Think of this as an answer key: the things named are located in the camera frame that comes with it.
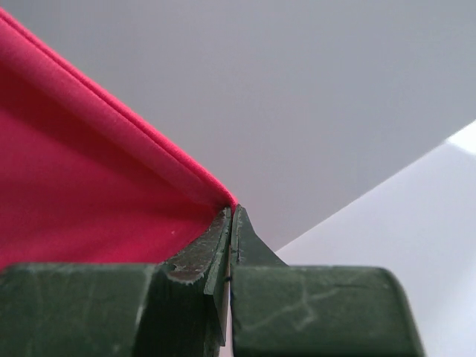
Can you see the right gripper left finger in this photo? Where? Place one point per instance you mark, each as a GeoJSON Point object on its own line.
{"type": "Point", "coordinates": [174, 308]}

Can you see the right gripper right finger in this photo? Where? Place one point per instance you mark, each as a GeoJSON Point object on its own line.
{"type": "Point", "coordinates": [283, 310]}

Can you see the pink t-shirt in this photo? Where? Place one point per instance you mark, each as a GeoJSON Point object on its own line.
{"type": "Point", "coordinates": [83, 178]}

